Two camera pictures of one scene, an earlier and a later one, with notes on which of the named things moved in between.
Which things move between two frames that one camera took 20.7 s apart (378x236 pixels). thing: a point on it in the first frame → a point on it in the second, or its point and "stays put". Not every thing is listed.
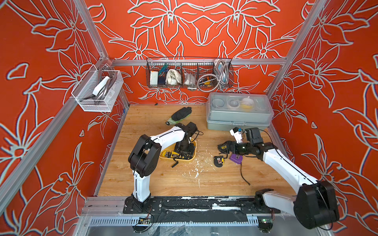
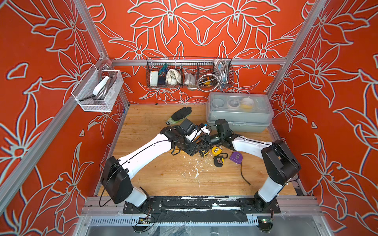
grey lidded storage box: [227, 110] stays put
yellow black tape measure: [169, 154] → [204, 153]
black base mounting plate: [198, 205] stays put
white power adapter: [100, 84] stays put
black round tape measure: [218, 161] stays put
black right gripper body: [240, 148] → [215, 140]
